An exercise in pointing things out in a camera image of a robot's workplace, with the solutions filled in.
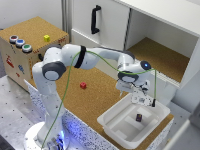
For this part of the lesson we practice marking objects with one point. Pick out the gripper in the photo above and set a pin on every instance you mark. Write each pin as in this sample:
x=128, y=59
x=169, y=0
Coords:
x=139, y=94

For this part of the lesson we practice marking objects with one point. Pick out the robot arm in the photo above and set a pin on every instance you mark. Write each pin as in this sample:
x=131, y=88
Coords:
x=50, y=86

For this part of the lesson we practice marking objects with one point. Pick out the purple block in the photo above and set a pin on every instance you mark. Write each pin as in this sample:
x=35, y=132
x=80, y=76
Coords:
x=139, y=117

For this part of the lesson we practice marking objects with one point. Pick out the pink block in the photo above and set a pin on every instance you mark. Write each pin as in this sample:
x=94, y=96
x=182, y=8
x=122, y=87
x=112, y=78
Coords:
x=83, y=85

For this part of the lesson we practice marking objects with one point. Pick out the yellow block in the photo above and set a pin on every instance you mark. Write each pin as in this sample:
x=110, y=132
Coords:
x=47, y=38

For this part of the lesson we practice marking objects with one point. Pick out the white plastic box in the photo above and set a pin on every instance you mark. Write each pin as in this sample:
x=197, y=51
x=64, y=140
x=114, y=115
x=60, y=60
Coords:
x=133, y=123

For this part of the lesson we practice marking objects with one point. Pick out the white cabinet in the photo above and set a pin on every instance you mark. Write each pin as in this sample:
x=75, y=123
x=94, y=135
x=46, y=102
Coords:
x=160, y=40

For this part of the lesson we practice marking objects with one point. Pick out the white sliding door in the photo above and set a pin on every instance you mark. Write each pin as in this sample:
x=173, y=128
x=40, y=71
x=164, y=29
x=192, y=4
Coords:
x=101, y=23

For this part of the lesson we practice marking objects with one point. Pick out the green button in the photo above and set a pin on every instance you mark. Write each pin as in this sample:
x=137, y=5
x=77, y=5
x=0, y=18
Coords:
x=27, y=47

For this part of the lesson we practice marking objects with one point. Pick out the wooden drawer box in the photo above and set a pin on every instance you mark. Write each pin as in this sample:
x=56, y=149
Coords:
x=23, y=50

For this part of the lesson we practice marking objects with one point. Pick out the blue button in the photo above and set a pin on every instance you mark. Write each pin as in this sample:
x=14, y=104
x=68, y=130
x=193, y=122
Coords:
x=20, y=42

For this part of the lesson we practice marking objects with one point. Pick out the red button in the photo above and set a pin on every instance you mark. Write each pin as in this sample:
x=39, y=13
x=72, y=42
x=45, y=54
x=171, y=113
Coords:
x=13, y=38

